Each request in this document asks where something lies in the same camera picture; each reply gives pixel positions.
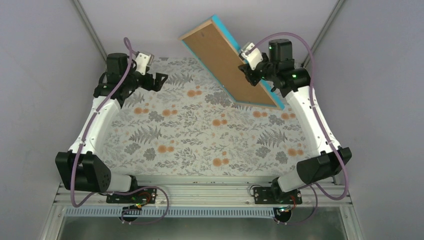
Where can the aluminium rail base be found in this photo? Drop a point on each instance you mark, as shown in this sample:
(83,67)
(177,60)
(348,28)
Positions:
(317,218)

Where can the brown backing board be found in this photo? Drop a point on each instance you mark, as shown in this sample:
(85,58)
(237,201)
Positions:
(225,66)

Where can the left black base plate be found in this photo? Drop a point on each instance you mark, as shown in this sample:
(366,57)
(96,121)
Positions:
(142,197)

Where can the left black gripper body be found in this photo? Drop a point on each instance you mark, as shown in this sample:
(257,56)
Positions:
(148,84)

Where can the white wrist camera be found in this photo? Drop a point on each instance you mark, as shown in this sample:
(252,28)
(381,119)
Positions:
(251,54)
(143,61)

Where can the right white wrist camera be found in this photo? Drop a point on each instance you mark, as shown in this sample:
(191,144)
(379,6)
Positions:
(251,54)

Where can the floral patterned table mat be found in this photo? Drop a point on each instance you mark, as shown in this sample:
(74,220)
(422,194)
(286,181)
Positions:
(193,128)

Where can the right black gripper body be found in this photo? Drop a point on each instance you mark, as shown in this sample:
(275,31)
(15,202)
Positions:
(269,72)

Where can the slotted grey cable duct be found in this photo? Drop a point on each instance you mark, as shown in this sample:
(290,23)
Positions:
(173,212)

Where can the aluminium corner post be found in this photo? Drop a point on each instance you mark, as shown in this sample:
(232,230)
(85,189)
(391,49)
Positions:
(90,28)
(327,24)

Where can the left aluminium corner post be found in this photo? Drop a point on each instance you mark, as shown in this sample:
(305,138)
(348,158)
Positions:
(90,28)

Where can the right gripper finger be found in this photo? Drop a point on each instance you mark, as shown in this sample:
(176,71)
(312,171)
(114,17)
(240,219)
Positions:
(253,79)
(245,68)

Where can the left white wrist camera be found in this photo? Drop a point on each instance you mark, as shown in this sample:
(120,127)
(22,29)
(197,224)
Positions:
(143,61)

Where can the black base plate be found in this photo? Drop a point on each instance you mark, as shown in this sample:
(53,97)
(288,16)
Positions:
(142,197)
(269,196)

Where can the teal wooden picture frame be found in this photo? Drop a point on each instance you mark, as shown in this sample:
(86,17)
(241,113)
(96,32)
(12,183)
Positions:
(232,36)

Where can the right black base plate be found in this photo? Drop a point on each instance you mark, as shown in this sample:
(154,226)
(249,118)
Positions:
(269,196)

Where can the right aluminium corner post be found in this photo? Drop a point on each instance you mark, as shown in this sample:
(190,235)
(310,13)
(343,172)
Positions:
(327,24)

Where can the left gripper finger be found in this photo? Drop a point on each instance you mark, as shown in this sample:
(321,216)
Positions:
(160,77)
(158,84)

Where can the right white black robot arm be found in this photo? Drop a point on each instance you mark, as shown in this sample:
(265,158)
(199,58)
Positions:
(328,157)

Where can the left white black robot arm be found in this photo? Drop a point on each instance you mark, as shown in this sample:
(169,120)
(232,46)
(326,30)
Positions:
(81,167)

